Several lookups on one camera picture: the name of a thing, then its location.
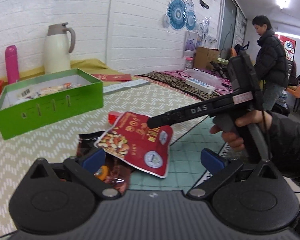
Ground person's right hand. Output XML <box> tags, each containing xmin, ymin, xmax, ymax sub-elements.
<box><xmin>210</xmin><ymin>110</ymin><xmax>267</xmax><ymax>153</ymax></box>

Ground brown cardboard box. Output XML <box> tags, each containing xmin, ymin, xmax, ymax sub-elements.
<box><xmin>194</xmin><ymin>46</ymin><xmax>220</xmax><ymax>70</ymax></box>

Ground person's right forearm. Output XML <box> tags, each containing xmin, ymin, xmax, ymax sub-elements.
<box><xmin>262</xmin><ymin>110</ymin><xmax>300</xmax><ymax>178</ymax></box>

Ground red nut packet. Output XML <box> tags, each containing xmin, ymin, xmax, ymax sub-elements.
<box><xmin>94</xmin><ymin>112</ymin><xmax>174</xmax><ymax>178</ymax></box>

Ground yellow table cloth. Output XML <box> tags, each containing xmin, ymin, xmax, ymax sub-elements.
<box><xmin>17</xmin><ymin>58</ymin><xmax>113</xmax><ymax>80</ymax></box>

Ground red envelope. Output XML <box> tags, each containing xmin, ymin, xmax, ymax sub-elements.
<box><xmin>91</xmin><ymin>74</ymin><xmax>132</xmax><ymax>82</ymax></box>

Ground dark brown snack packet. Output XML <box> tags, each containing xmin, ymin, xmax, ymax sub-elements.
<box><xmin>76</xmin><ymin>130</ymin><xmax>132</xmax><ymax>195</ymax></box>

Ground orange chair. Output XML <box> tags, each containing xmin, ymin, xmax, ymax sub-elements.
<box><xmin>286</xmin><ymin>76</ymin><xmax>300</xmax><ymax>113</ymax></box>

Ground cream thermos jug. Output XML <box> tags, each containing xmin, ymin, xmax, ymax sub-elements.
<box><xmin>44</xmin><ymin>22</ymin><xmax>76</xmax><ymax>74</ymax></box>

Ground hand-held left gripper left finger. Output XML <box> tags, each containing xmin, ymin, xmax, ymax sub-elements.
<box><xmin>27</xmin><ymin>148</ymin><xmax>122</xmax><ymax>201</ymax></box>

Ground wall picture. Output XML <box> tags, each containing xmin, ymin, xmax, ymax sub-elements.
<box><xmin>184</xmin><ymin>31</ymin><xmax>203</xmax><ymax>58</ymax></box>

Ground brown pink patterned blanket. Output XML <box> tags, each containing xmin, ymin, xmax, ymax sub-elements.
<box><xmin>134</xmin><ymin>69</ymin><xmax>234</xmax><ymax>100</ymax></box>

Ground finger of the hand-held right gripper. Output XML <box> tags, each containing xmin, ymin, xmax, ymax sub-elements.
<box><xmin>147</xmin><ymin>97</ymin><xmax>217</xmax><ymax>130</ymax></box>

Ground red snack packet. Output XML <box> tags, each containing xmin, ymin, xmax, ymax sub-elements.
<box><xmin>108</xmin><ymin>112</ymin><xmax>121</xmax><ymax>125</ymax></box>

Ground clear plastic bag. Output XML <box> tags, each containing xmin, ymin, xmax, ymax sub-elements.
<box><xmin>181</xmin><ymin>68</ymin><xmax>222</xmax><ymax>87</ymax></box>

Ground small orange snack packet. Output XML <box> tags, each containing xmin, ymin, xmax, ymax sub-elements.
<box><xmin>94</xmin><ymin>165</ymin><xmax>110</xmax><ymax>181</ymax></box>

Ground large blue round wall decoration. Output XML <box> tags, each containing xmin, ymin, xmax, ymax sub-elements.
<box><xmin>168</xmin><ymin>0</ymin><xmax>188</xmax><ymax>32</ymax></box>

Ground small blue round wall decoration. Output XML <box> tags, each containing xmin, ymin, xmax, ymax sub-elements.
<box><xmin>185</xmin><ymin>10</ymin><xmax>197</xmax><ymax>32</ymax></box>

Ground red wall poster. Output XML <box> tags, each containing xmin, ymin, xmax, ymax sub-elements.
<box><xmin>275</xmin><ymin>32</ymin><xmax>297</xmax><ymax>63</ymax></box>

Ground pink bottle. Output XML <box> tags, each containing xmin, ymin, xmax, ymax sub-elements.
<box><xmin>4</xmin><ymin>45</ymin><xmax>20</xmax><ymax>84</ymax></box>

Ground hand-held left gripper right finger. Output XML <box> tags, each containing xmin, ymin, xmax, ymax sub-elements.
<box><xmin>186</xmin><ymin>149</ymin><xmax>275</xmax><ymax>202</ymax></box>

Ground green cardboard box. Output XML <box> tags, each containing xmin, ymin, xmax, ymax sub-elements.
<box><xmin>0</xmin><ymin>68</ymin><xmax>104</xmax><ymax>140</ymax></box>

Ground white power strip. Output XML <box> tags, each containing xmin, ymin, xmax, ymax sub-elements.
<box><xmin>185</xmin><ymin>77</ymin><xmax>216</xmax><ymax>93</ymax></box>

